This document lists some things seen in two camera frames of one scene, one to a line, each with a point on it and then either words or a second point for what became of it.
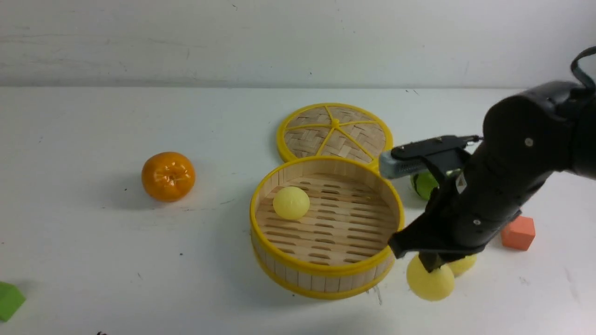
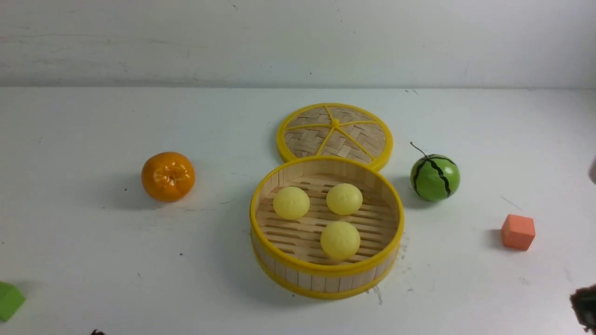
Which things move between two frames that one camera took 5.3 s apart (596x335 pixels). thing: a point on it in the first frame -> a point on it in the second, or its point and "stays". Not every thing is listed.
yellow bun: x=291 y=203 stays
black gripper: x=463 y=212 -> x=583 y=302
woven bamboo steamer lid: x=333 y=129 stays
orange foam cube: x=519 y=234 stays
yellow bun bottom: x=434 y=285 -> x=340 y=241
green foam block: x=11 y=298 stays
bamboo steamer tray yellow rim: x=320 y=227 stays
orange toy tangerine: x=168 y=176 stays
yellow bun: x=462 y=266 -> x=344 y=198
